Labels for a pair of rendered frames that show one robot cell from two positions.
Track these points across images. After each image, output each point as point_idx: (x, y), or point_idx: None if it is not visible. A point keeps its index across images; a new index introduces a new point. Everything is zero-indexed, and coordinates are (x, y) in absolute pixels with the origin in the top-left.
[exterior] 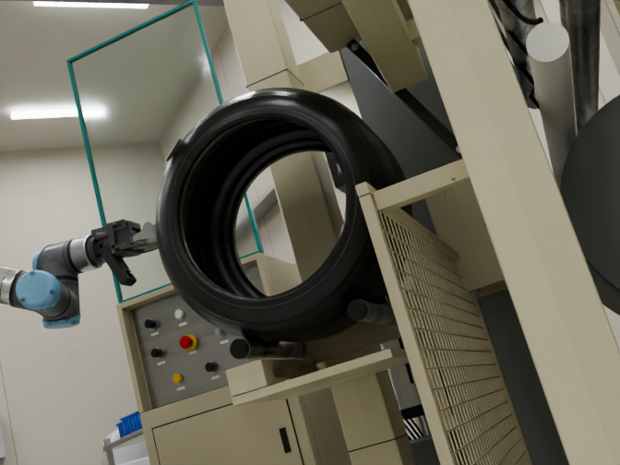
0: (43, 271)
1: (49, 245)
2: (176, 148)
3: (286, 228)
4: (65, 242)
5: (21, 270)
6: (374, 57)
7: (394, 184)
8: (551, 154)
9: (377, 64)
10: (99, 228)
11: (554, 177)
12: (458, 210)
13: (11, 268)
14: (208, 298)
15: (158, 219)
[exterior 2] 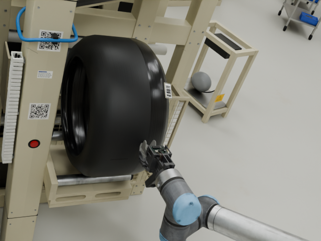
0: (208, 194)
1: (193, 193)
2: (165, 88)
3: (55, 110)
4: (186, 183)
5: (218, 204)
6: (98, 5)
7: (183, 94)
8: (69, 46)
9: (92, 6)
10: (172, 160)
11: (19, 41)
12: None
13: (223, 207)
14: None
15: (165, 133)
